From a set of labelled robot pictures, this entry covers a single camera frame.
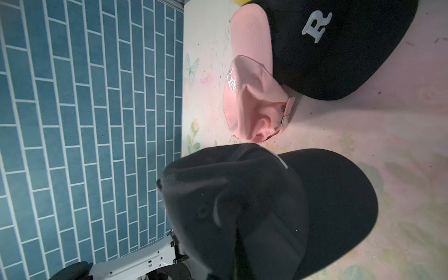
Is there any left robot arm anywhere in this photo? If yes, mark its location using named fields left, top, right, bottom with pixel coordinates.
left=51, top=232, right=193, bottom=280

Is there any black cap rear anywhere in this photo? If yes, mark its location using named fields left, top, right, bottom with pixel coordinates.
left=259, top=0, right=418, bottom=100

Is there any pink baseball cap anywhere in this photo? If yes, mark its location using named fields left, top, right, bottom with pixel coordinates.
left=223, top=3, right=295, bottom=143

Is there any black cap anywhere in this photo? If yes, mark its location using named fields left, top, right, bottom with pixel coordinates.
left=259, top=0, right=418, bottom=100
left=157, top=143, right=378, bottom=280

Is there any yellow pen cup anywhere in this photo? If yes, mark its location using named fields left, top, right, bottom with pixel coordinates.
left=232, top=0, right=251, bottom=7

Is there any black cap front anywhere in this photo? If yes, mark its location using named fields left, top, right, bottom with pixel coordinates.
left=157, top=143, right=378, bottom=280

